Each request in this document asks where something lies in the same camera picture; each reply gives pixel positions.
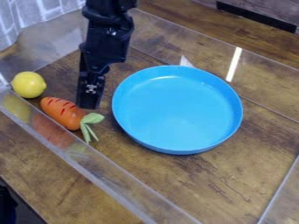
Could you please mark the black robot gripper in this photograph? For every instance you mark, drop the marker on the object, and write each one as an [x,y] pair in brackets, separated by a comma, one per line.
[103,48]

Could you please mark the orange toy carrot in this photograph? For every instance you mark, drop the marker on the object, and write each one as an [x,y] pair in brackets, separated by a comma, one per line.
[69,116]

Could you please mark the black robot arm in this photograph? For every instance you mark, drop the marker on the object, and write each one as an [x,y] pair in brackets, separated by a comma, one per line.
[106,6]

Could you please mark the yellow toy lemon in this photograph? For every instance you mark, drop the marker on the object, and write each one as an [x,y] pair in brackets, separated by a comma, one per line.
[28,84]

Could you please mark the blue round plate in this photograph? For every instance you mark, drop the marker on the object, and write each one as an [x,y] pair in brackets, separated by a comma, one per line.
[176,109]

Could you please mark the white patterned curtain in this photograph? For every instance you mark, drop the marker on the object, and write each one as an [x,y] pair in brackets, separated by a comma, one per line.
[21,13]

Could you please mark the black bar in background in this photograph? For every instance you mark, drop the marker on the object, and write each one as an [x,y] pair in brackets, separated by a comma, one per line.
[266,20]

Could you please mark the clear acrylic enclosure wall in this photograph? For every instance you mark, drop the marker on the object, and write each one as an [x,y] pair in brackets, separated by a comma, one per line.
[112,182]

